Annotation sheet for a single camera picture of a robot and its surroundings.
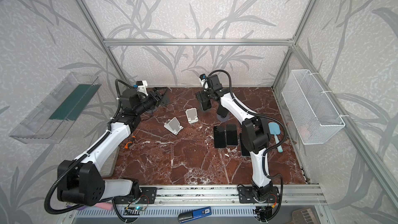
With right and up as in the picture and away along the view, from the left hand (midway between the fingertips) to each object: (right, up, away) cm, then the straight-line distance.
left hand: (167, 91), depth 77 cm
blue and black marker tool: (+12, -53, -12) cm, 56 cm away
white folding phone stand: (0, -20, +15) cm, 25 cm away
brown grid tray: (+63, -56, -9) cm, 85 cm away
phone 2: (+27, -27, +17) cm, 42 cm away
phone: (+19, -8, +35) cm, 41 cm away
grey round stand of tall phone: (+30, -17, +25) cm, 43 cm away
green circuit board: (-12, -55, -6) cm, 56 cm away
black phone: (+35, -26, +17) cm, 47 cm away
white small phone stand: (+10, -14, +22) cm, 28 cm away
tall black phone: (+29, -11, +21) cm, 38 cm away
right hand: (+17, +1, +18) cm, 24 cm away
